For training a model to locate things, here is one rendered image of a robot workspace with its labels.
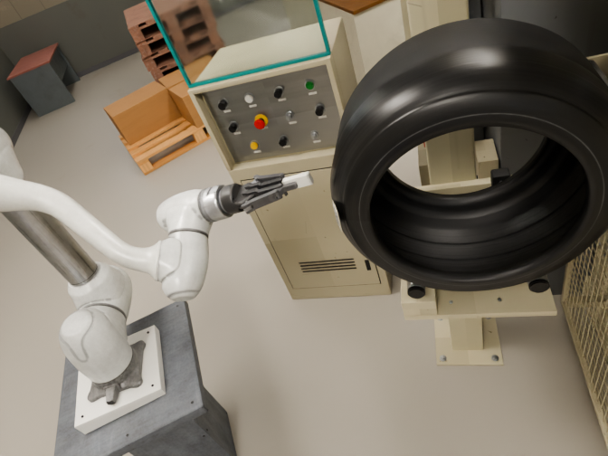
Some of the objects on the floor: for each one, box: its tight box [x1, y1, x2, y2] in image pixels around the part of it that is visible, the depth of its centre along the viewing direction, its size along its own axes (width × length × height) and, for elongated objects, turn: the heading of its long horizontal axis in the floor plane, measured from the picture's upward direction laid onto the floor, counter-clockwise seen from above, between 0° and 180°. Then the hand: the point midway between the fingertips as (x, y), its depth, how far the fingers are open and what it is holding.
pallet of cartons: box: [103, 69, 211, 176], centre depth 436 cm, size 131×90×47 cm
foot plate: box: [434, 318, 504, 366], centre depth 192 cm, size 27×27×2 cm
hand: (298, 181), depth 102 cm, fingers closed
